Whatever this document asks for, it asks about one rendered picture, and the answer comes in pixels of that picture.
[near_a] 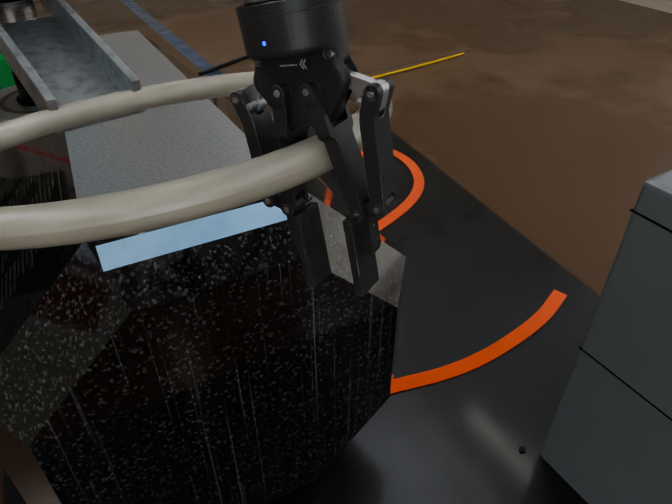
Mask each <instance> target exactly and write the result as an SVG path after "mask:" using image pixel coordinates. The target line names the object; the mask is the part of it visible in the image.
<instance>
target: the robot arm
mask: <svg viewBox="0 0 672 504"><path fill-rule="evenodd" d="M243 3H244V4H241V5H238V6H236V7H235V8H236V13H237V17H238V21H239V25H240V30H241V34H242V38H243V43H244V47H245V51H246V54H247V56H248V57H249V58H250V59H252V60H254V63H255V71H254V76H253V81H254V83H252V84H250V85H249V86H247V87H244V88H242V89H240V90H237V91H235V92H233V93H231V94H230V101H231V104H232V105H233V107H234V109H235V111H236V113H237V114H238V116H239V118H240V120H241V122H242V125H243V129H244V132H245V136H246V140H247V144H248V147H249V151H250V155H251V158H255V157H258V156H261V155H264V154H267V153H270V152H273V151H276V150H279V149H282V148H284V147H287V146H290V145H292V144H295V143H297V142H300V141H302V140H305V139H307V138H308V135H307V134H308V130H309V128H310V127H314V129H315V132H316V134H317V137H318V139H319V140H320V141H322V142H324V144H325V147H326V149H327V152H328V155H329V157H330V160H331V163H332V165H333V168H334V171H335V173H336V176H337V179H338V181H339V184H340V187H341V189H342V192H343V195H344V197H345V200H346V203H347V205H348V208H349V211H350V215H349V216H348V217H347V218H346V219H344V220H343V227H344V233H345V238H346V244H347V250H348V255H349V261H350V266H351V272H352V277H353V283H354V288H355V294H356V295H358V296H365V294H366V293H367V292H368V291H369V290H370V289H371V288H372V287H373V285H374V284H375V283H376V282H377V281H378V280H379V274H378V268H377V261H376V255H375V252H376V251H377V250H378V249H379V248H380V245H381V239H380V233H379V226H378V219H377V217H380V216H383V215H384V214H385V213H386V212H387V211H388V210H389V209H390V208H391V207H392V206H393V205H394V204H395V203H396V202H397V200H398V195H397V185H396V178H395V166H394V156H393V146H392V136H391V127H390V117H389V107H390V103H391V98H392V94H393V90H394V82H393V80H392V79H391V78H389V77H382V78H380V79H379V80H377V79H374V78H372V77H369V76H366V75H364V74H361V73H358V68H357V66H356V64H355V62H354V61H353V59H352V57H351V55H350V53H349V28H348V21H347V14H346V8H345V1H344V0H243ZM352 92H354V94H355V96H356V101H355V106H356V107H357V108H360V113H359V124H360V133H361V141H362V148H363V156H364V161H363V158H362V155H361V152H360V150H359V147H358V144H357V141H356V138H355V135H354V132H353V119H352V116H351V113H350V110H349V107H348V104H347V102H348V100H349V98H350V96H351V94H352ZM267 103H268V104H269V106H270V107H271V108H272V109H273V119H274V124H273V120H272V116H271V113H270V110H269V108H268V105H267ZM334 121H335V122H334ZM332 122H334V123H333V124H331V123H332ZM277 138H278V140H277ZM309 197H310V195H308V181H307V182H305V183H303V184H300V185H298V186H296V187H293V188H291V189H288V190H286V191H283V192H281V193H278V194H275V195H273V196H270V197H267V198H264V199H262V200H263V203H264V204H265V205H266V206H267V207H270V208H271V207H273V206H276V207H278V208H280V209H281V210H282V212H283V213H284V214H285V215H286V216H287V220H288V224H289V228H290V232H291V237H292V241H293V243H294V245H295V246H297V247H299V252H300V256H301V261H302V265H303V270H304V274H305V279H306V283H307V286H308V287H312V288H315V287H316V286H317V285H318V284H319V283H320V282H321V281H322V280H323V279H324V278H325V277H326V276H327V275H328V274H329V273H330V272H331V267H330V262H329V257H328V252H327V247H326V242H325V237H324V232H323V227H322V222H321V217H320V212H319V207H318V203H317V202H310V203H308V202H309V201H311V200H312V198H313V196H312V197H310V198H309ZM308 198H309V199H308ZM307 203H308V204H307ZM306 204H307V205H306Z"/></svg>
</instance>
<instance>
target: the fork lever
mask: <svg viewBox="0 0 672 504"><path fill-rule="evenodd" d="M39 1H40V3H41V4H42V5H43V6H44V7H45V8H46V9H47V11H48V12H49V13H50V14H51V15H52V17H46V18H39V19H33V20H27V21H21V22H14V23H8V24H2V25H1V23H0V52H1V54H2V55H3V57H4V58H5V60H6V61H7V63H8V64H9V66H10V67H11V69H12V70H13V72H14V73H15V75H16V76H17V78H18V79H19V81H20V82H21V83H22V85H23V86H24V88H25V89H26V91H27V92H28V94H29V95H30V97H31V98H32V100H33V101H34V103H35V104H36V106H37V107H38V109H39V110H40V111H41V110H45V109H48V110H49V111H55V110H58V106H60V105H64V104H68V103H72V102H76V101H80V100H84V99H88V98H92V97H96V96H101V95H105V94H110V93H115V92H119V91H124V90H129V89H131V90H132V91H133V92H136V91H139V90H141V83H140V79H139V78H138V77H137V76H136V75H135V74H134V73H133V72H132V71H131V70H130V69H129V68H128V67H127V66H126V65H125V64H124V63H123V61H122V60H121V59H120V58H119V57H118V56H117V55H116V54H115V53H114V52H113V51H112V50H111V49H110V48H109V47H108V46H107V45H106V43H105V42H104V41H103V40H102V39H101V38H100V37H99V36H98V35H97V34H96V33H95V32H94V31H93V30H92V29H91V28H90V27H89V26H88V24H87V23H86V22H85V21H84V20H83V19H82V18H81V17H80V16H79V15H78V14H77V13H76V12H75V11H74V10H73V9H72V8H71V6H70V5H69V4H68V3H67V2H66V1H65V0H39ZM143 112H145V110H140V111H136V112H131V113H127V114H122V115H117V116H113V117H108V118H104V119H100V120H97V121H93V122H89V123H86V124H82V125H79V126H75V127H72V128H68V129H65V130H62V131H58V132H55V134H61V133H64V132H67V131H71V130H75V129H79V128H83V127H87V126H91V125H94V124H98V123H102V122H106V121H110V120H114V119H118V118H122V117H126V116H130V115H134V114H139V113H143Z"/></svg>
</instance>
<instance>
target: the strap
mask: <svg viewBox="0 0 672 504"><path fill-rule="evenodd" d="M393 156H395V157H397V158H398V159H400V160H401V161H402V162H404V163H405V164H406V165H407V167H408V168H409V169H410V171H411V173H412V175H413V178H414V186H413V189H412V191H411V193H410V194H409V196H408V197H407V198H406V199H405V200H404V202H402V203H401V204H400V205H399V206H398V207H397V208H396V209H394V210H393V211H392V212H390V213H389V214H388V215H386V216H385V217H383V218H382V219H381V220H379V221H378V226H379V231H380V230H382V229H383V228H385V227H386V226H388V225H389V224H391V223H392V222H394V221H395V220H396V219H398V218H399V217H400V216H402V215H403V214H404V213H405V212H406V211H408V210H409V209H410V208H411V207H412V206H413V205H414V204H415V203H416V201H417V200H418V199H419V197H420V196H421V194H422V192H423V189H424V177H423V174H422V172H421V170H420V169H419V167H418V166H417V165H416V163H415V162H414V161H412V160H411V159H410V158H409V157H407V156H406V155H404V154H402V153H400V152H398V151H396V150H394V149H393ZM566 297H567V295H566V294H564V293H561V292H559V291H557V290H553V292H552V293H551V295H550V296H549V297H548V299H547V300H546V301H545V303H544V304H543V305H542V307H541V308H540V309H539V310H538V311H537V312H536V313H535V314H534V315H533V316H532V317H530V318H529V319H528V320H527V321H526V322H524V323H523V324H522V325H520V326H519V327H518V328H516V329H515V330H513V331H512V332H511V333H509V334H508V335H506V336H505V337H503V338H501V339H500V340H498V341H497V342H495V343H493V344H492V345H490V346H488V347H486V348H485V349H483V350H481V351H479V352H477V353H475V354H473V355H471V356H468V357H466V358H464V359H461V360H459V361H456V362H454V363H451V364H448V365H445V366H442V367H439V368H436V369H432V370H429V371H425V372H421V373H417V374H412V375H408V376H404V377H400V378H396V379H393V382H392V387H391V392H390V394H393V393H397V392H401V391H405V390H409V389H413V388H417V387H421V386H425V385H429V384H433V383H437V382H441V381H444V380H447V379H450V378H453V377H456V376H459V375H461V374H464V373H467V372H469V371H471V370H474V369H476V368H478V367H480V366H482V365H484V364H486V363H488V362H490V361H492V360H494V359H496V358H498V357H499V356H501V355H503V354H504V353H506V352H508V351H509V350H511V349H512V348H514V347H515V346H517V345H518V344H520V343H521V342H522V341H524V340H525V339H527V338H528V337H529V336H531V335H532V334H533V333H534V332H536V331H537V330H538V329H539V328H541V327H542V326H543V325H544V324H545V323H546V322H547V321H548V320H549V319H550V318H551V317H552V316H553V315H554V314H555V312H556V311H557V310H558V308H559V307H560V305H561V304H562V302H563V301H564V300H565V298H566Z"/></svg>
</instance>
